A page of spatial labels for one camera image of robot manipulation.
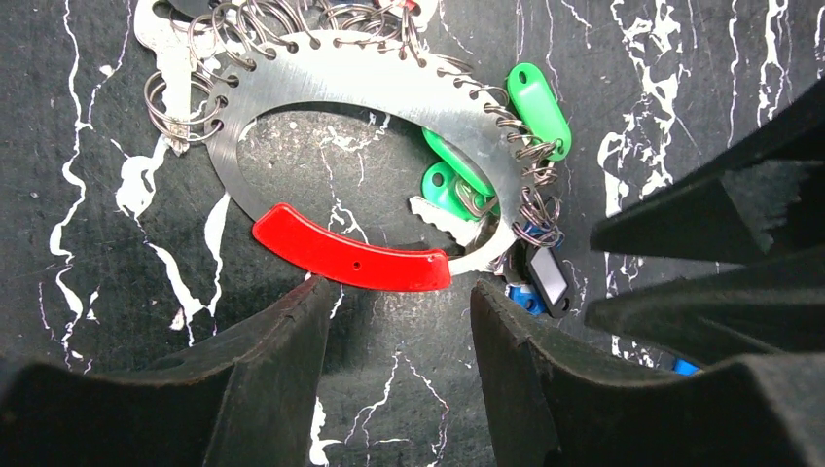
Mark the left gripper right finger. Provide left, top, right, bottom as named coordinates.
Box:
left=470, top=281, right=824, bottom=466

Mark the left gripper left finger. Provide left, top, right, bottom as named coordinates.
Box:
left=1, top=277, right=332, bottom=466

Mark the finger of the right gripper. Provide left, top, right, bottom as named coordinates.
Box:
left=585, top=247, right=824, bottom=367
left=590, top=81, right=824, bottom=264

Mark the green key tag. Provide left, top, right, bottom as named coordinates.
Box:
left=506, top=62, right=572, bottom=162

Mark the metal key organizer red handle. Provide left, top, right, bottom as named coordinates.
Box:
left=141, top=0, right=566, bottom=294

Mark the black key tag white label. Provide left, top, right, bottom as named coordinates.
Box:
left=526, top=247, right=572, bottom=319

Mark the blue key tag on ring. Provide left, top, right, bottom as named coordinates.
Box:
left=506, top=284, right=547, bottom=316

